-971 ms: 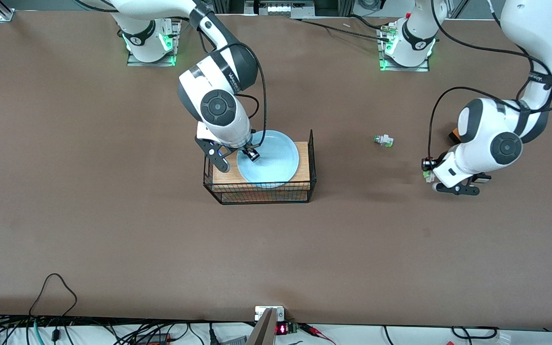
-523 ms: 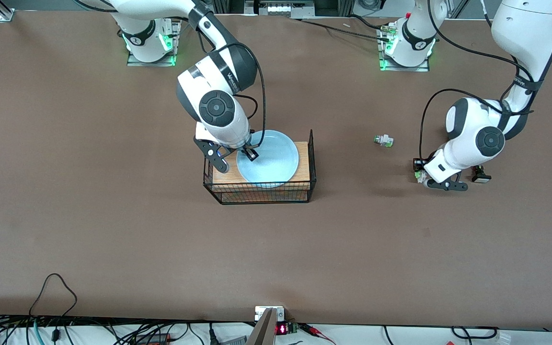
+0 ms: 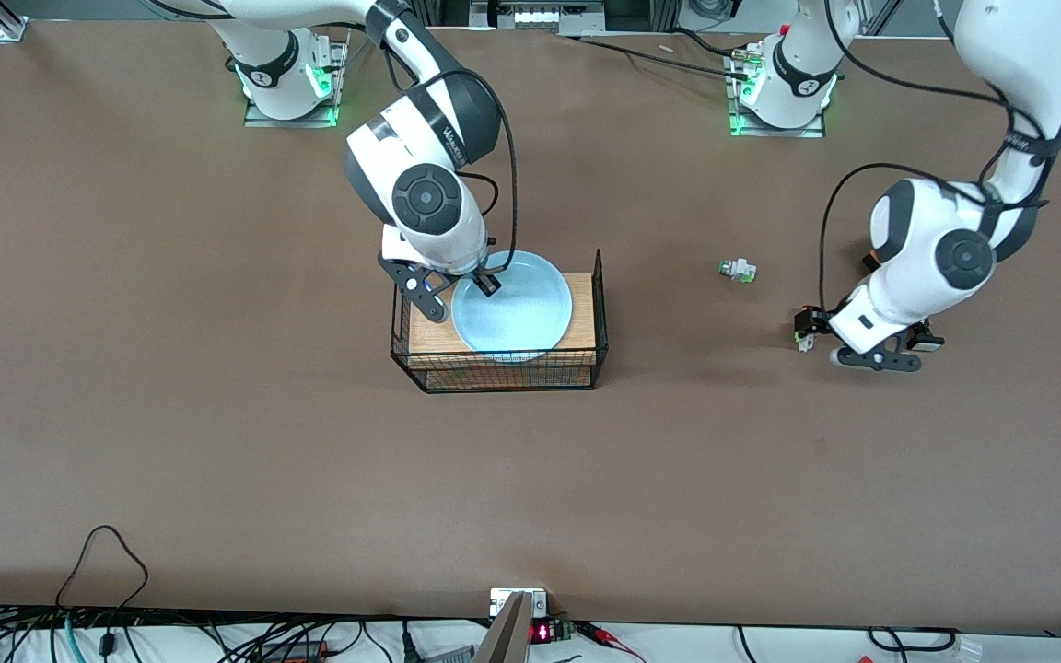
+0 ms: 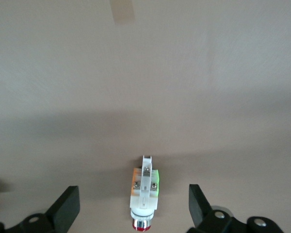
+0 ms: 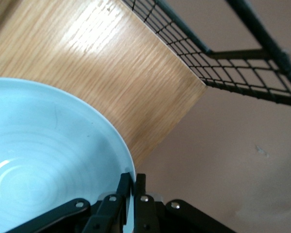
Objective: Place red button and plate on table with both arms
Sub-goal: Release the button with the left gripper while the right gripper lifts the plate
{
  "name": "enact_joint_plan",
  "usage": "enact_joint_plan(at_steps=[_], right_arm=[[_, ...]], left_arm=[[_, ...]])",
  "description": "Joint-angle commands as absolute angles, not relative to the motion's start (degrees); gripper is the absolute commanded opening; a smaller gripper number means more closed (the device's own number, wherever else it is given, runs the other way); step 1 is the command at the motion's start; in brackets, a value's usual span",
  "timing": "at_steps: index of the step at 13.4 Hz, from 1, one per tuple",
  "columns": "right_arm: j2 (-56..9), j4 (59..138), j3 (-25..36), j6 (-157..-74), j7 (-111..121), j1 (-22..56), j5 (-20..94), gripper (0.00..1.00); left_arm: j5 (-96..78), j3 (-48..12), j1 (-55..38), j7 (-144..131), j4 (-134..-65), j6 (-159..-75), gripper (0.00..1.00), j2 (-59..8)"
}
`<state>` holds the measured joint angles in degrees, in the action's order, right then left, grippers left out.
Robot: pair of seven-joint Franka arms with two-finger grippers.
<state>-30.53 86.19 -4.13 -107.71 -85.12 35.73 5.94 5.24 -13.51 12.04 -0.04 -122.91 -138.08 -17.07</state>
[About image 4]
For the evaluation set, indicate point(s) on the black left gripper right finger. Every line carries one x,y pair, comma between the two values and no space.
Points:
201,213

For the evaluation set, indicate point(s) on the red pushbutton switch white body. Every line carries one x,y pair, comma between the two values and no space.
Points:
143,194

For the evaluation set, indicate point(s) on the brown tape piece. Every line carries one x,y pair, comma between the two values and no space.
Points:
122,11

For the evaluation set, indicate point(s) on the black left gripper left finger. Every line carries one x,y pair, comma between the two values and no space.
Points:
63,211

